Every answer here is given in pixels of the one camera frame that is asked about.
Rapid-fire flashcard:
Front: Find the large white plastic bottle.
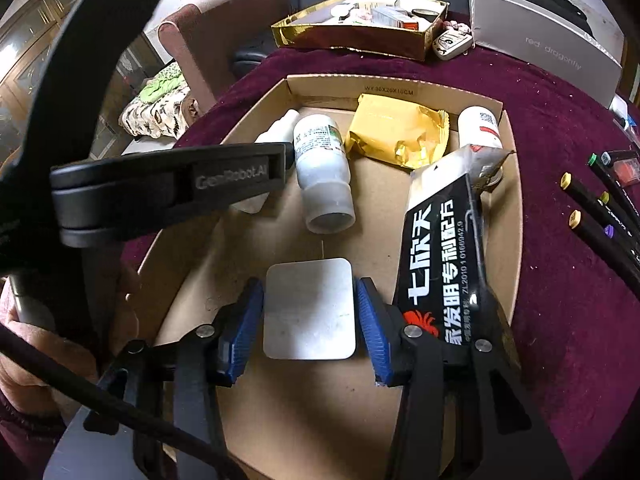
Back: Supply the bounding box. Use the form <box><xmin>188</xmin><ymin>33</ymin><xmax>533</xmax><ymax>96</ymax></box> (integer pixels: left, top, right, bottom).
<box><xmin>292</xmin><ymin>114</ymin><xmax>357</xmax><ymax>234</ymax></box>

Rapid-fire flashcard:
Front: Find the green cloth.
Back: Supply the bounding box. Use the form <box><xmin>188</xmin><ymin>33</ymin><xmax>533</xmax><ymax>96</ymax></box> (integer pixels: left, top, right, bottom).
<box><xmin>140</xmin><ymin>65</ymin><xmax>183</xmax><ymax>103</ymax></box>

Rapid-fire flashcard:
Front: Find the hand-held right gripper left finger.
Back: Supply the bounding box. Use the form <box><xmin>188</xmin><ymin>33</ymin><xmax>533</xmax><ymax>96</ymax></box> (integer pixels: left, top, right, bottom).
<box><xmin>82</xmin><ymin>279</ymin><xmax>265</xmax><ymax>480</ymax></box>

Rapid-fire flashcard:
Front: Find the small white squeeze bottle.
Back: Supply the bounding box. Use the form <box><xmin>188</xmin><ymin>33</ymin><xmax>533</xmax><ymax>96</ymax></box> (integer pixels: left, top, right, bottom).
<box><xmin>227</xmin><ymin>108</ymin><xmax>300</xmax><ymax>213</ymax></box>

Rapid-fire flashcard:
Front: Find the cardboard box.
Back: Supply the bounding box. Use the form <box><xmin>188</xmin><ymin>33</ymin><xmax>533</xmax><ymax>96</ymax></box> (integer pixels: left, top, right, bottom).
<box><xmin>135</xmin><ymin>74</ymin><xmax>523</xmax><ymax>480</ymax></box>

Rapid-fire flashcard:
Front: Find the black marker yellow cap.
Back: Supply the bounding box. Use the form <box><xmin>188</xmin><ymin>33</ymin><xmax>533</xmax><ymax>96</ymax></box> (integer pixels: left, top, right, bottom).
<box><xmin>599</xmin><ymin>191</ymin><xmax>640</xmax><ymax>241</ymax></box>
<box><xmin>568</xmin><ymin>210</ymin><xmax>640</xmax><ymax>286</ymax></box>
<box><xmin>560</xmin><ymin>172</ymin><xmax>640</xmax><ymax>261</ymax></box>

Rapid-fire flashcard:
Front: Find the patterned beige cloth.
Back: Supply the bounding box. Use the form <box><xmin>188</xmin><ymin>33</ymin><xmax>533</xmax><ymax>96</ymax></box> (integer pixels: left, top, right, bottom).
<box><xmin>119</xmin><ymin>85</ymin><xmax>201</xmax><ymax>141</ymax></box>

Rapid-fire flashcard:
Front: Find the clear blue pen packaging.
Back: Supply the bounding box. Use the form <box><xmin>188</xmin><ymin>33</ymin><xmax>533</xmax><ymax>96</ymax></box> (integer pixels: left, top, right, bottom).
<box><xmin>614</xmin><ymin>112</ymin><xmax>640</xmax><ymax>136</ymax></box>

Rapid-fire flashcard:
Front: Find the wooden glass-door cabinet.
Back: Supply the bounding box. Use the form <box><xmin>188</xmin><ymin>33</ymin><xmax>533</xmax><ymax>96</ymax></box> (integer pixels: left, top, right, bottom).
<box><xmin>0</xmin><ymin>0</ymin><xmax>166</xmax><ymax>156</ymax></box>

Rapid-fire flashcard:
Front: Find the white key fob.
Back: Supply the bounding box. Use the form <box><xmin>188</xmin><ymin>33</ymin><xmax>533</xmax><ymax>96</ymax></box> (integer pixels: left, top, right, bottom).
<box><xmin>432</xmin><ymin>29</ymin><xmax>473</xmax><ymax>60</ymax></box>

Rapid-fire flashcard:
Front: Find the maroon armchair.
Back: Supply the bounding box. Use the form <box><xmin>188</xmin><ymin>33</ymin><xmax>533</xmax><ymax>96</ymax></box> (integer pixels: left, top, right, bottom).
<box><xmin>157</xmin><ymin>0</ymin><xmax>296</xmax><ymax>116</ymax></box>

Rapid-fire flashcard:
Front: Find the white power adapter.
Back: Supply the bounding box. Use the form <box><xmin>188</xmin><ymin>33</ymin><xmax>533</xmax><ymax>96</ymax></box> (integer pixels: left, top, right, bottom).
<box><xmin>263</xmin><ymin>242</ymin><xmax>357</xmax><ymax>360</ymax></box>

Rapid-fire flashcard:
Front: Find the black packet with white print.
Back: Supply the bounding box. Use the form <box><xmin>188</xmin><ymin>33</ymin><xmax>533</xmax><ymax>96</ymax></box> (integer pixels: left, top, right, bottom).
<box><xmin>392</xmin><ymin>144</ymin><xmax>518</xmax><ymax>366</ymax></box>

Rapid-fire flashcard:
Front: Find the gold foil snack packet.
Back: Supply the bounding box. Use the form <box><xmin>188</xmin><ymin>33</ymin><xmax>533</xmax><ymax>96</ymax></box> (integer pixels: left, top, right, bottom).
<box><xmin>345</xmin><ymin>94</ymin><xmax>451</xmax><ymax>171</ymax></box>

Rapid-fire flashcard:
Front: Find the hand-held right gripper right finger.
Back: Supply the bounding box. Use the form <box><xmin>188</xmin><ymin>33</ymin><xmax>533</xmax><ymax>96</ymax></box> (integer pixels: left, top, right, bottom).
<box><xmin>356</xmin><ymin>277</ymin><xmax>573</xmax><ymax>480</ymax></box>

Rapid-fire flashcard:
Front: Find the person's left hand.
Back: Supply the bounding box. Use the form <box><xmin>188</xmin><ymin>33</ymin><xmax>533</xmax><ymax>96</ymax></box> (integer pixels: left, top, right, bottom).
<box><xmin>0</xmin><ymin>260</ymin><xmax>143</xmax><ymax>411</ymax></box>

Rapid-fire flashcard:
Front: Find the clear red small case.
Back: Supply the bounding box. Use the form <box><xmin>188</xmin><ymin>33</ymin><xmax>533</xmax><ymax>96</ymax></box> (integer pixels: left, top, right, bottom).
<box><xmin>612</xmin><ymin>159</ymin><xmax>640</xmax><ymax>186</ymax></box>

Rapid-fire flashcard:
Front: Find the white labelled medicine bottle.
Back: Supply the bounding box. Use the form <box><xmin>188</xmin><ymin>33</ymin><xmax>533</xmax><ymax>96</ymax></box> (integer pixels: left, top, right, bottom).
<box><xmin>457</xmin><ymin>105</ymin><xmax>503</xmax><ymax>151</ymax></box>

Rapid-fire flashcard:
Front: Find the grey shoe box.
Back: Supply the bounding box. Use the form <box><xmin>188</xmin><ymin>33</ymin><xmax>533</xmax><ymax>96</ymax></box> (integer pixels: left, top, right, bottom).
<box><xmin>467</xmin><ymin>0</ymin><xmax>623</xmax><ymax>109</ymax></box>

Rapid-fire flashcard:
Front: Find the black marker green cap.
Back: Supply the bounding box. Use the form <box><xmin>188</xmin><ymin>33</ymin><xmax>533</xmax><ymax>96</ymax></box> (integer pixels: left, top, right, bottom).
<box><xmin>587</xmin><ymin>154</ymin><xmax>640</xmax><ymax>221</ymax></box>

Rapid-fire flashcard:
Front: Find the black marker purple cap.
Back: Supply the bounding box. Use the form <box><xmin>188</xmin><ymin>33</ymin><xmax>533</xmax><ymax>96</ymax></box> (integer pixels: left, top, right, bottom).
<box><xmin>602</xmin><ymin>226</ymin><xmax>640</xmax><ymax>266</ymax></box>

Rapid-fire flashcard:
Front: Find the gold foil tray box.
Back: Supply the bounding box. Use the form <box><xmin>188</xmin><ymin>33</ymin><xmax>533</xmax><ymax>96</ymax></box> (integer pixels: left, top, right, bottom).
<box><xmin>271</xmin><ymin>0</ymin><xmax>450</xmax><ymax>62</ymax></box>

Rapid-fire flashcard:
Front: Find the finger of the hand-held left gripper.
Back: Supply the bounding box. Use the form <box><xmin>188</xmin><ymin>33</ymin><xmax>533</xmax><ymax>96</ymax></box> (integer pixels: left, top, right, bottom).
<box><xmin>50</xmin><ymin>142</ymin><xmax>297</xmax><ymax>249</ymax></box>

